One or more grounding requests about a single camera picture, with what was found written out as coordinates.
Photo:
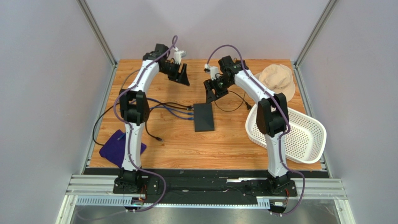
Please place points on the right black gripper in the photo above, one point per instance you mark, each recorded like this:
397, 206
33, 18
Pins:
213, 85

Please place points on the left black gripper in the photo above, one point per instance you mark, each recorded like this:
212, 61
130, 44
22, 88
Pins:
182, 78

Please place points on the black network switch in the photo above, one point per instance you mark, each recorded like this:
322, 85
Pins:
203, 117

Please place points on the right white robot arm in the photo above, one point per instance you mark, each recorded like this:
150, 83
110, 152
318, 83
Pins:
271, 115

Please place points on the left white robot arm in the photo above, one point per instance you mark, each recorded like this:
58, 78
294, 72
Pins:
134, 109

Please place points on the black power adapter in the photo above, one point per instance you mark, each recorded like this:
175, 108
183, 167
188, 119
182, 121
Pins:
243, 64

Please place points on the beige bucket hat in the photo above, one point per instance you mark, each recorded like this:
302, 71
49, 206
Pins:
279, 79

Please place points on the purple cloth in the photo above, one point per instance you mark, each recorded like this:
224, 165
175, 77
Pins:
114, 149

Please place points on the white perforated plastic basket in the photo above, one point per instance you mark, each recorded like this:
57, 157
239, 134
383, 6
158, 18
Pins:
305, 142

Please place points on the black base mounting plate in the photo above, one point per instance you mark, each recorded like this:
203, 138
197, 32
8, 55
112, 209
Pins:
206, 186

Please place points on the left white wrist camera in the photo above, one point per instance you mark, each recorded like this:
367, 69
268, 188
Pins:
178, 55

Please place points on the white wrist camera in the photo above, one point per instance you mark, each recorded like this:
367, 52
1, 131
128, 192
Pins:
178, 55
213, 71

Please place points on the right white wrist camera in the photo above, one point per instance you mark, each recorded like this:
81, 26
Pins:
213, 71

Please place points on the aluminium frame rail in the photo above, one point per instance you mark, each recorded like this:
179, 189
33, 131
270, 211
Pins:
90, 190

